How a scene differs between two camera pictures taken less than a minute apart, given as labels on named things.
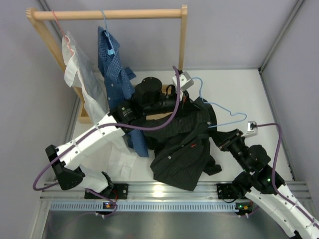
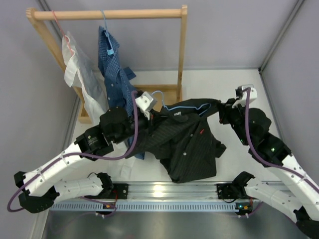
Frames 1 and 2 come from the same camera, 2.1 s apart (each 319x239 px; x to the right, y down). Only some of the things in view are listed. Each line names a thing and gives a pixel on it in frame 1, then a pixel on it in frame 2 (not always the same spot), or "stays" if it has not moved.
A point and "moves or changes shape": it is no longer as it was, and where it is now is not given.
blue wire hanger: (225, 108) moves or changes shape
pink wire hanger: (69, 41) stays
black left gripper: (186, 102) -> (156, 119)
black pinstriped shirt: (182, 150) moves or changes shape
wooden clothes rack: (36, 16) stays
